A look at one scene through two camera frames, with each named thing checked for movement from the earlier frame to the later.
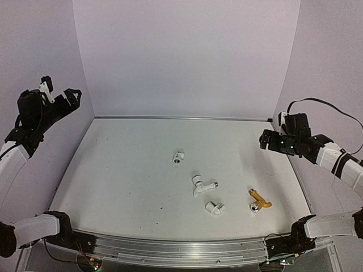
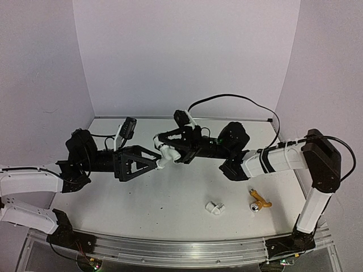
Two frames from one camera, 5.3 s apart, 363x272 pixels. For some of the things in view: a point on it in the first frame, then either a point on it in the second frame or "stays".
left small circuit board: x=95 y=263 stays
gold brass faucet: x=260 y=202 stays
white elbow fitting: x=216 y=209 stays
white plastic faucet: x=197 y=181 -> x=167 y=152
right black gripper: x=273 y=145 -> x=187 y=145
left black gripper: x=66 y=109 -> x=122 y=166
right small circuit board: x=287 y=262 stays
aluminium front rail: x=172 y=253 stays
